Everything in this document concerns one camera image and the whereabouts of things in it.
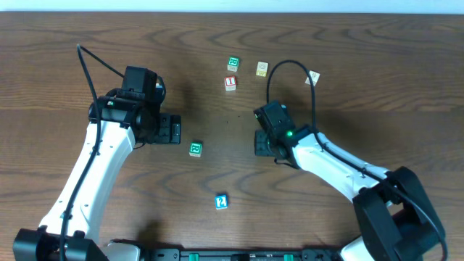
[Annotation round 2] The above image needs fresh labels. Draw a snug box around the red letter I block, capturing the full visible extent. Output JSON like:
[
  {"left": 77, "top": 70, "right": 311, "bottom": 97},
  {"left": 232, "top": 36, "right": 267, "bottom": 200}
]
[{"left": 224, "top": 75, "right": 237, "bottom": 91}]

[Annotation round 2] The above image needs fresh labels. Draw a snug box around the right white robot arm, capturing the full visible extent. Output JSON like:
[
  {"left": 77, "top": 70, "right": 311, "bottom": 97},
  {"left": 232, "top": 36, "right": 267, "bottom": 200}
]
[{"left": 254, "top": 127, "right": 449, "bottom": 260}]

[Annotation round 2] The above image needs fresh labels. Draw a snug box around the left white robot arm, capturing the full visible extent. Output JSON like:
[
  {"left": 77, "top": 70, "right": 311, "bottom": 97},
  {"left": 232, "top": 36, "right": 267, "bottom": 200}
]
[{"left": 12, "top": 84, "right": 181, "bottom": 260}]

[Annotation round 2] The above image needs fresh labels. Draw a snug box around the near green R block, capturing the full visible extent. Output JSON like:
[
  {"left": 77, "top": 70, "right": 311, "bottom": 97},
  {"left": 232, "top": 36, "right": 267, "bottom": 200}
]
[{"left": 189, "top": 142, "right": 202, "bottom": 157}]

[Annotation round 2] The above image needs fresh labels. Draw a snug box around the blue number 2 block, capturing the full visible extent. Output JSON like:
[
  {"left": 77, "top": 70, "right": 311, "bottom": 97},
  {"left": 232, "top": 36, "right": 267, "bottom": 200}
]
[{"left": 215, "top": 194, "right": 228, "bottom": 210}]

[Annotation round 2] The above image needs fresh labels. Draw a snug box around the yellow letter block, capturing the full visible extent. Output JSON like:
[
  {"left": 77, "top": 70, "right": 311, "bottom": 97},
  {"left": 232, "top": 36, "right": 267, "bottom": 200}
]
[{"left": 256, "top": 61, "right": 268, "bottom": 78}]

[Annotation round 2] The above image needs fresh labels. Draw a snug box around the far green letter block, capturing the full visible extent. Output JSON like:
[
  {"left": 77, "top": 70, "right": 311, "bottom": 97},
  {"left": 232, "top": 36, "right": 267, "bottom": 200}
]
[{"left": 227, "top": 56, "right": 240, "bottom": 72}]

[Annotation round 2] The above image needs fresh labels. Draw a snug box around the plain wooden letter block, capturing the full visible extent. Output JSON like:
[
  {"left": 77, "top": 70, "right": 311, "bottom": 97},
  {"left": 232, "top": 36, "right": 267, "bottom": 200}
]
[{"left": 305, "top": 70, "right": 320, "bottom": 86}]

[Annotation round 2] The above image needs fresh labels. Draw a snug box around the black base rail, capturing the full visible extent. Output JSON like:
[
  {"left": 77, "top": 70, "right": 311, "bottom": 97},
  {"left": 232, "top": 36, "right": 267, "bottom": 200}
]
[{"left": 108, "top": 239, "right": 345, "bottom": 261}]

